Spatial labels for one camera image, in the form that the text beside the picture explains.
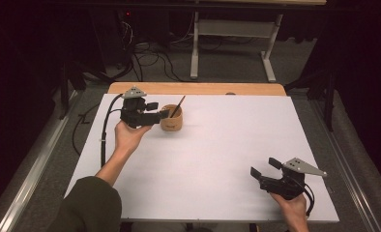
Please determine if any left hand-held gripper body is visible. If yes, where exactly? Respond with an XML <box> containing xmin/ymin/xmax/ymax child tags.
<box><xmin>119</xmin><ymin>85</ymin><xmax>162</xmax><ymax>130</ymax></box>

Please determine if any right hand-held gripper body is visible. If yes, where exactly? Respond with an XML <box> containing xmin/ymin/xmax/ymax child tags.
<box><xmin>258</xmin><ymin>157</ymin><xmax>328</xmax><ymax>201</ymax></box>

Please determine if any wooden cup with animal figure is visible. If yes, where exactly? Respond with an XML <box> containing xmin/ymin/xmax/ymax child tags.
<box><xmin>160</xmin><ymin>103</ymin><xmax>184</xmax><ymax>132</ymax></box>

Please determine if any dark chopstick with patterned end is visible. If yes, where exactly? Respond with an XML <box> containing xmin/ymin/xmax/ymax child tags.
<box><xmin>169</xmin><ymin>95</ymin><xmax>187</xmax><ymax>119</ymax></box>

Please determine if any person's left hand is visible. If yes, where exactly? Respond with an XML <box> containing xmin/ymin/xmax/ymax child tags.
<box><xmin>114</xmin><ymin>120</ymin><xmax>154</xmax><ymax>157</ymax></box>

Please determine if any person's right hand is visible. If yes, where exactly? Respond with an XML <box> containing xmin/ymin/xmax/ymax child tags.
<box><xmin>269</xmin><ymin>192</ymin><xmax>309</xmax><ymax>224</ymax></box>

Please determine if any wooden table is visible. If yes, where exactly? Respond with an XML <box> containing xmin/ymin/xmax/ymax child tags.
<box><xmin>107</xmin><ymin>81</ymin><xmax>287</xmax><ymax>97</ymax></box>

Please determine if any white table board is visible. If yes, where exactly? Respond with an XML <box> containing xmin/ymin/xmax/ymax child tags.
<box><xmin>64</xmin><ymin>93</ymin><xmax>340</xmax><ymax>224</ymax></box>

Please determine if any black metal stand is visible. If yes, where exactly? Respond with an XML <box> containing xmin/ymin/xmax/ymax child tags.
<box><xmin>58</xmin><ymin>60</ymin><xmax>87</xmax><ymax>121</ymax></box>
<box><xmin>284</xmin><ymin>69</ymin><xmax>338</xmax><ymax>132</ymax></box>

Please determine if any dark green sleeve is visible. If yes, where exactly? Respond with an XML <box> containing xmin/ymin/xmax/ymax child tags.
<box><xmin>47</xmin><ymin>175</ymin><xmax>123</xmax><ymax>232</ymax></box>

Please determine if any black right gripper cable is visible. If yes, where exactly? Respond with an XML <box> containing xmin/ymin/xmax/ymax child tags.
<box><xmin>298</xmin><ymin>183</ymin><xmax>316</xmax><ymax>218</ymax></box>

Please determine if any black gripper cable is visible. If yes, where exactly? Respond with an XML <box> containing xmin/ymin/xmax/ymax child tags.
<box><xmin>100</xmin><ymin>93</ymin><xmax>125</xmax><ymax>169</ymax></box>
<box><xmin>298</xmin><ymin>183</ymin><xmax>316</xmax><ymax>218</ymax></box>

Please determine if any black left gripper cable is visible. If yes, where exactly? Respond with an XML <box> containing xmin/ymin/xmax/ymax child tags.
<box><xmin>100</xmin><ymin>93</ymin><xmax>125</xmax><ymax>169</ymax></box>

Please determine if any tangle of floor cables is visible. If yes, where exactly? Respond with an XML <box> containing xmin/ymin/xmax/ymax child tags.
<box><xmin>114</xmin><ymin>18</ymin><xmax>196</xmax><ymax>83</ymax></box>

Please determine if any black floor cable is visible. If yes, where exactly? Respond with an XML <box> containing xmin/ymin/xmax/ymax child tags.
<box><xmin>71</xmin><ymin>101</ymin><xmax>102</xmax><ymax>158</ymax></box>

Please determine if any metal floor rail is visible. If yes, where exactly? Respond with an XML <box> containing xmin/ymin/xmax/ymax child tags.
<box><xmin>308</xmin><ymin>99</ymin><xmax>381</xmax><ymax>232</ymax></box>
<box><xmin>0</xmin><ymin>89</ymin><xmax>83</xmax><ymax>232</ymax></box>

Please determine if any white metal desk frame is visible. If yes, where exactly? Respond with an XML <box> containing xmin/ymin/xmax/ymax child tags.
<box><xmin>190</xmin><ymin>11</ymin><xmax>284</xmax><ymax>83</ymax></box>

